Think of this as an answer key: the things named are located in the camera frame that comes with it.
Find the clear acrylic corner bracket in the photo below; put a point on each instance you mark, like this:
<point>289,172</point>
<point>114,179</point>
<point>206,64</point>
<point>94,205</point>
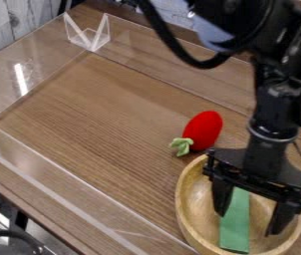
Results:
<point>88,39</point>

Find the red plush strawberry toy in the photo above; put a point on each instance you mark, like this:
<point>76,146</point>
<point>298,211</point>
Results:
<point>199,134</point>

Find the clear acrylic tray wall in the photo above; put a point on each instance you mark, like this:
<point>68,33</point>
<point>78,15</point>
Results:
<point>87,120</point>

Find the green rectangular block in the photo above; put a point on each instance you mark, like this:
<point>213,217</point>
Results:
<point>234,224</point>

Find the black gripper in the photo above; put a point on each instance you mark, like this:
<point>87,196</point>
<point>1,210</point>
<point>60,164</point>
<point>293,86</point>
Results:
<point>281,187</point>

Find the brown wooden bowl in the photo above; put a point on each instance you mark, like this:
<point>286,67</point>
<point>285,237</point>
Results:
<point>198,221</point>

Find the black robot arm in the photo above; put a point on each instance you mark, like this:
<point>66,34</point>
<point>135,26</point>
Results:
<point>262,27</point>

